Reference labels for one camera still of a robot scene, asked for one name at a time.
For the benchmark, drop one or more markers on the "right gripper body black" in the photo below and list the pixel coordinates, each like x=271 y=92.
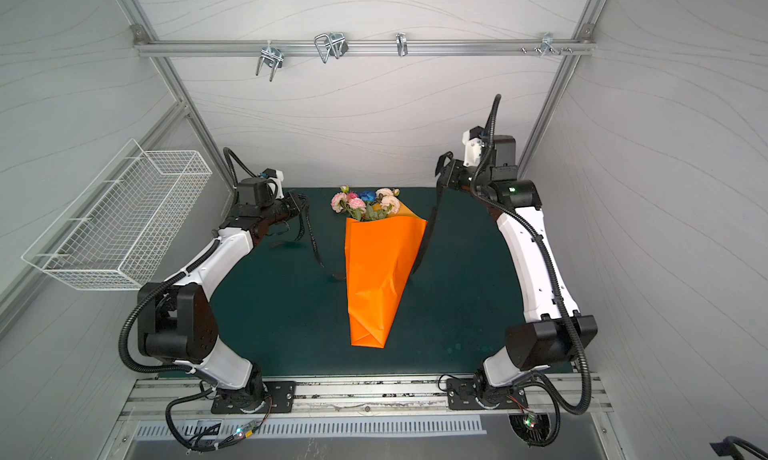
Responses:
x=447 y=172

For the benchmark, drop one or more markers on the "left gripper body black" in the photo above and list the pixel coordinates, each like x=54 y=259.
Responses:
x=280 y=210

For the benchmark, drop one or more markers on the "pink fake flower spray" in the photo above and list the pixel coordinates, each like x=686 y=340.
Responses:
x=338 y=201

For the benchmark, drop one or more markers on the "peach fake flower spray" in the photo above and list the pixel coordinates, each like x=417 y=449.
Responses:
x=387 y=203

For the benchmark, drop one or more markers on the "blue fake rose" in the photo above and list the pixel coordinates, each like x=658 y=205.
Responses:
x=368 y=198

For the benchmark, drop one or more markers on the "orange wrapping paper sheet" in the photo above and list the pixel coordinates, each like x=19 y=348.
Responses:
x=379 y=257

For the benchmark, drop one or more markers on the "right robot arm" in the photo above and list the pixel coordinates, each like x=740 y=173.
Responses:
x=554 y=330

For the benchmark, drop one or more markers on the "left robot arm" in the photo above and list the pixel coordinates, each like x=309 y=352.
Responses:
x=173 y=327

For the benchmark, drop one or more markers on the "left metal u-bolt clamp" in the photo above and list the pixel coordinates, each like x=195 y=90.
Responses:
x=270 y=60

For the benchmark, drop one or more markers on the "metal u-bolt clamp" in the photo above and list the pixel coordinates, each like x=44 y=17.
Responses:
x=331 y=45
x=270 y=60

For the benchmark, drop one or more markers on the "right metal bolt clamp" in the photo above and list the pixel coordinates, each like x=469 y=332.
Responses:
x=548 y=46

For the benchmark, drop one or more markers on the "middle metal u-bolt clamp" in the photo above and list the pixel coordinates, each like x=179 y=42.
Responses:
x=331 y=45

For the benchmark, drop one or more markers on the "aluminium top crossbar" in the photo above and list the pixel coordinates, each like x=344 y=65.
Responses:
x=357 y=48

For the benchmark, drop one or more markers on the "white vent grille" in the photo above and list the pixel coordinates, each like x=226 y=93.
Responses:
x=325 y=427

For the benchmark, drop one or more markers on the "small metal bracket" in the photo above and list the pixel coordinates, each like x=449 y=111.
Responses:
x=401 y=45

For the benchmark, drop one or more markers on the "white wire basket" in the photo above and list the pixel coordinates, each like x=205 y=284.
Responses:
x=114 y=235

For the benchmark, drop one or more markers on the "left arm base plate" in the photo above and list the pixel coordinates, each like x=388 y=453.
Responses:
x=278 y=397

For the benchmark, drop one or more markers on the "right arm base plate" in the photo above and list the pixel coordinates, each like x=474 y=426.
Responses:
x=461 y=396

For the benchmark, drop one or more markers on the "aluminium front rail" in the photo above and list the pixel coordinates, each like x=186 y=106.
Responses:
x=326 y=396

